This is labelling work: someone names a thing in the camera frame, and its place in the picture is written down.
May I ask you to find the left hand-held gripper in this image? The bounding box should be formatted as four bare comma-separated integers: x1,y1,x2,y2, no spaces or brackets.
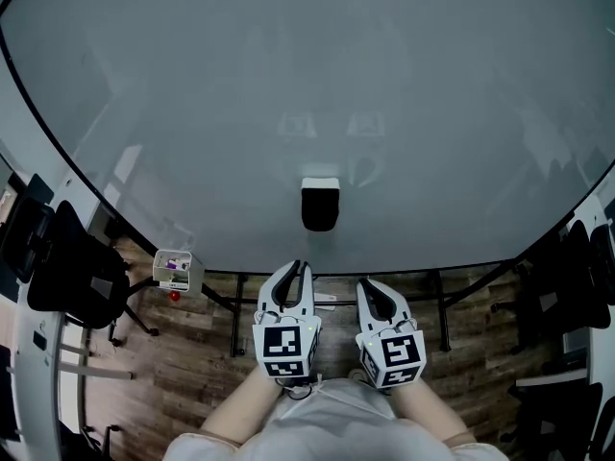
252,259,322,380

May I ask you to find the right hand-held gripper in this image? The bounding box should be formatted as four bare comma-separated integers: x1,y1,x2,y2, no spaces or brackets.
355,278,429,390

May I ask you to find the black whiteboard eraser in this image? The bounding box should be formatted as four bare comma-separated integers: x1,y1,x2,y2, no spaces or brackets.
300,177,343,233

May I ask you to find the person's left forearm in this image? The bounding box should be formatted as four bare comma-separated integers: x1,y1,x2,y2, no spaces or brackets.
199,367,283,444

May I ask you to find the person's right forearm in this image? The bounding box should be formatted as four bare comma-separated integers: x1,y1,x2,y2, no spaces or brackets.
391,376,477,446

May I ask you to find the whiteboard on black rolling stand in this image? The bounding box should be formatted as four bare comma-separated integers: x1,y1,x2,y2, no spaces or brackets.
0,0,615,358

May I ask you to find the white marker holder box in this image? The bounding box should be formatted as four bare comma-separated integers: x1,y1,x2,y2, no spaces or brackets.
152,249,206,298

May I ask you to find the person's white shirt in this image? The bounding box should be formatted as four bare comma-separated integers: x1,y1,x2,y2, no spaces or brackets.
162,376,508,461

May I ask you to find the long white desk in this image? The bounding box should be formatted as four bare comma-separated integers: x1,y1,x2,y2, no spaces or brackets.
12,300,136,461

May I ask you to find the small black divider panel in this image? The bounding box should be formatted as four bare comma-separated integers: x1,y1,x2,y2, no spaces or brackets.
27,173,55,202

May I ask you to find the large black divider panel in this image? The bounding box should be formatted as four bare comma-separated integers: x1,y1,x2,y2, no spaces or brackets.
0,343,21,444

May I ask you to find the thin white cord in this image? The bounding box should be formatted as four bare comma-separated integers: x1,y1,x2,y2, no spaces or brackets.
287,373,325,400

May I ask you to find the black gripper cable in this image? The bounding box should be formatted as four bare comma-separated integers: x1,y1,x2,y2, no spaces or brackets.
276,376,313,400

